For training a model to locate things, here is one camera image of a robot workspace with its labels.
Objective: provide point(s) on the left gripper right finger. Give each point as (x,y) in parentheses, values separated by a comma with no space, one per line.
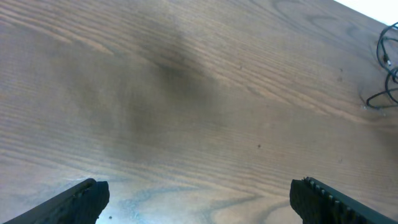
(317,203)

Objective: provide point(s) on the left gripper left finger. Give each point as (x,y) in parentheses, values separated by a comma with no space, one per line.
(80,204)

